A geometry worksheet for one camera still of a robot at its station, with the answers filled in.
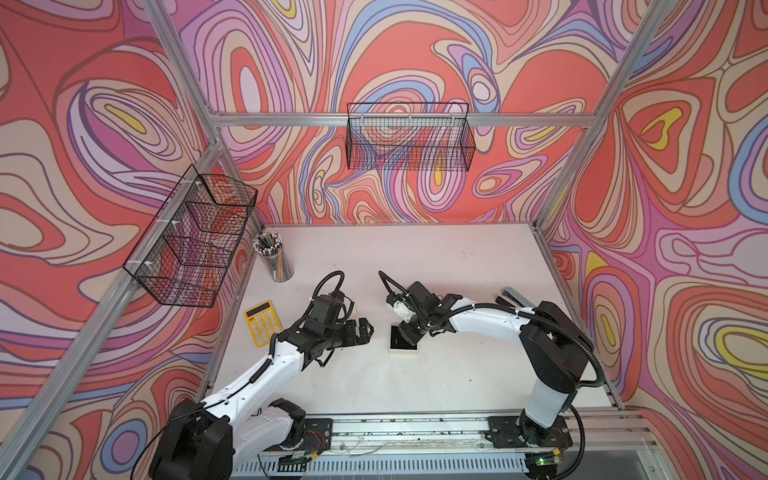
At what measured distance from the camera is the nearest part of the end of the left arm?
0.60 metres

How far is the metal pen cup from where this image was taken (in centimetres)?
92

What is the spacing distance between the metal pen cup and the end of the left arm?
0.96 feet
